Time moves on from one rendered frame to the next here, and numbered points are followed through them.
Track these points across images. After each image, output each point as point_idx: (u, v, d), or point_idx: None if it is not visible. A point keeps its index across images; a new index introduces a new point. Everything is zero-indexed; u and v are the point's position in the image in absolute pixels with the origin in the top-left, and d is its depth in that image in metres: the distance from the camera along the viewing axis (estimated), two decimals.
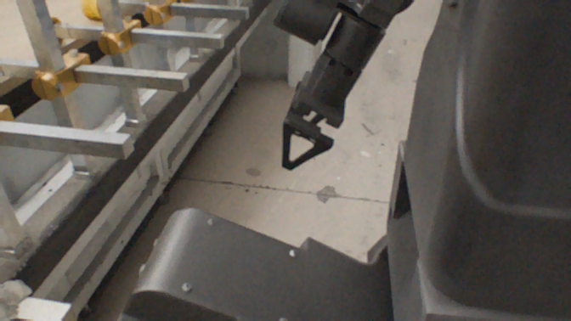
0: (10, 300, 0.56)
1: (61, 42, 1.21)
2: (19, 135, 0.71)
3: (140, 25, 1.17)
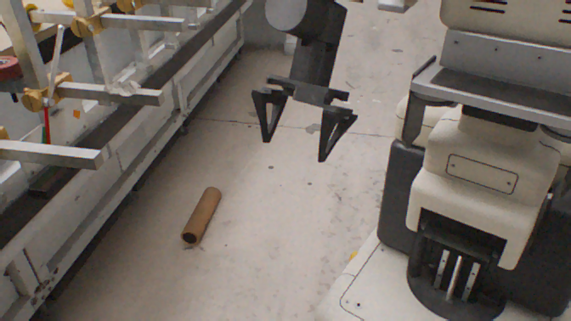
0: (132, 87, 1.07)
1: None
2: (121, 19, 1.22)
3: None
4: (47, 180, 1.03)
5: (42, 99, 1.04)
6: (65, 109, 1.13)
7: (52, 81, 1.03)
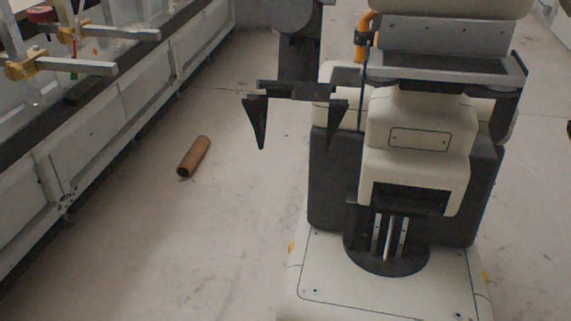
0: (137, 27, 1.45)
1: None
2: None
3: None
4: (76, 93, 1.41)
5: (71, 35, 1.42)
6: (87, 46, 1.51)
7: (79, 20, 1.41)
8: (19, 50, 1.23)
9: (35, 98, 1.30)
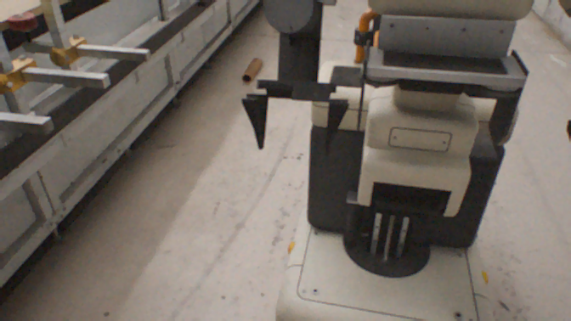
0: None
1: None
2: None
3: None
4: (203, 0, 2.35)
5: None
6: None
7: None
8: None
9: None
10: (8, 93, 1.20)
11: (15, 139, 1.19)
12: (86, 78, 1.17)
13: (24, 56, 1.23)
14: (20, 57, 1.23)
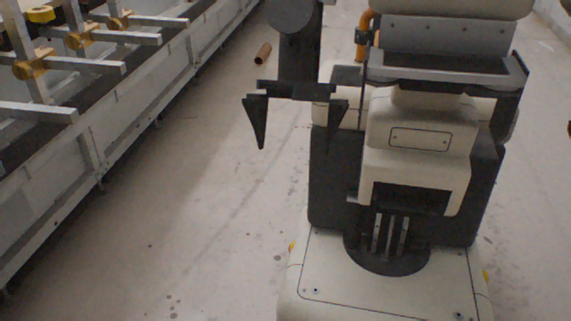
0: None
1: None
2: None
3: None
4: None
5: None
6: None
7: None
8: None
9: None
10: (80, 50, 1.47)
11: (86, 87, 1.46)
12: (144, 37, 1.44)
13: (91, 20, 1.50)
14: (87, 20, 1.50)
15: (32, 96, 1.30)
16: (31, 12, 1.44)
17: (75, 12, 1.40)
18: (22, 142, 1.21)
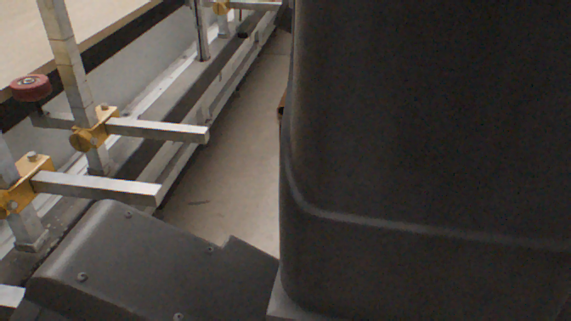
0: None
1: None
2: None
3: None
4: (245, 30, 1.94)
5: None
6: None
7: None
8: None
9: (226, 30, 1.84)
10: (12, 214, 0.80)
11: (21, 284, 0.79)
12: (129, 194, 0.77)
13: (35, 153, 0.83)
14: (29, 154, 0.82)
15: None
16: None
17: None
18: None
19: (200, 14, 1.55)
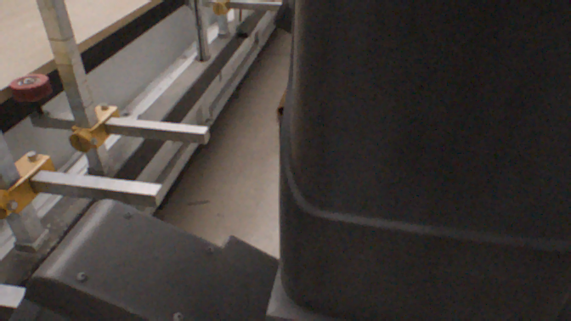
0: None
1: None
2: None
3: None
4: (245, 30, 1.94)
5: None
6: None
7: None
8: None
9: (226, 30, 1.84)
10: (12, 214, 0.80)
11: (21, 284, 0.79)
12: (129, 194, 0.77)
13: (35, 153, 0.83)
14: (29, 154, 0.82)
15: None
16: None
17: None
18: None
19: (200, 14, 1.55)
